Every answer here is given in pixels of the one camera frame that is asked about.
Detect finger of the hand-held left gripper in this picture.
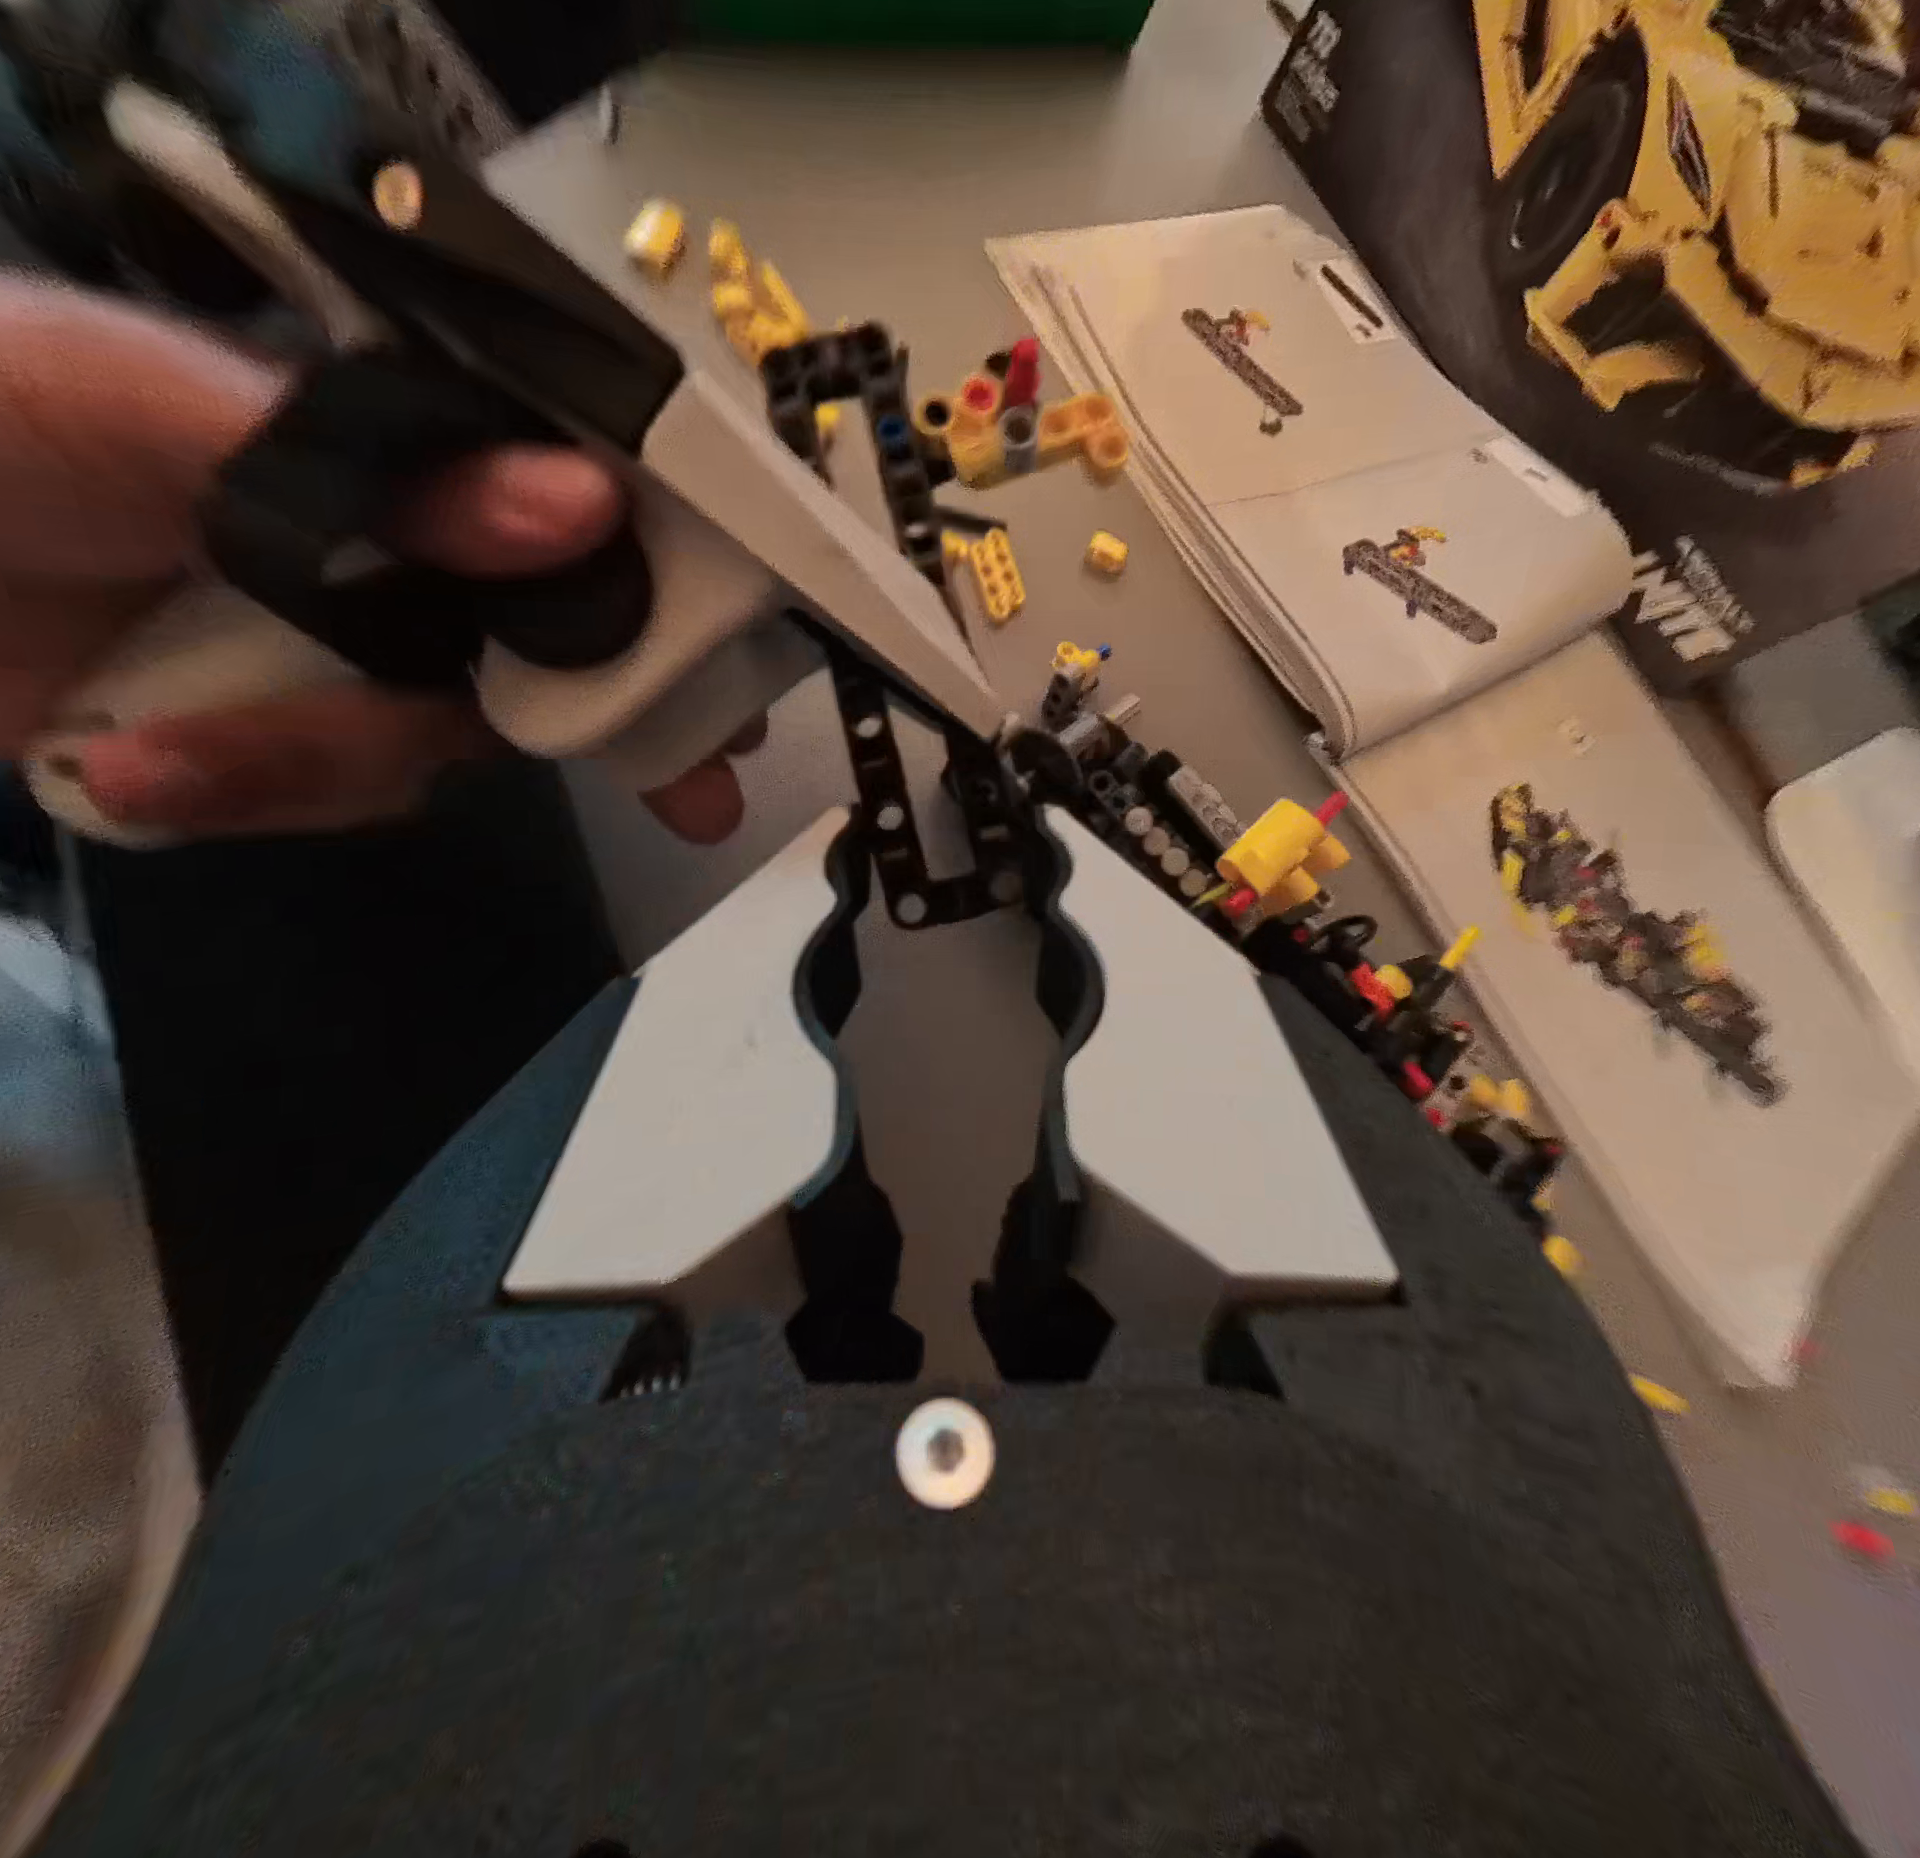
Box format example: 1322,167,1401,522
642,370,1010,746

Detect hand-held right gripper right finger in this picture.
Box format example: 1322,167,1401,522
1033,805,1407,1297

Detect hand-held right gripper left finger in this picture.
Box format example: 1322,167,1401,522
499,807,877,1303

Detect black toy brick frame assembly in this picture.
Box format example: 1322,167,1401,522
760,322,1130,934

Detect toy car chassis assembly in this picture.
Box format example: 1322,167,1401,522
1003,688,1576,1231

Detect black toy car set box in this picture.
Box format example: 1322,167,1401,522
1261,0,1920,697

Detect person's left hand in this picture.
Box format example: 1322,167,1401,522
0,274,752,847

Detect cluster of yellow toy pieces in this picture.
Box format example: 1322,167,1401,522
706,219,812,362

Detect open instruction booklet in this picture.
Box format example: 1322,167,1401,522
984,207,1920,1391

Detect white tabletop stand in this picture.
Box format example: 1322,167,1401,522
1762,731,1920,1058

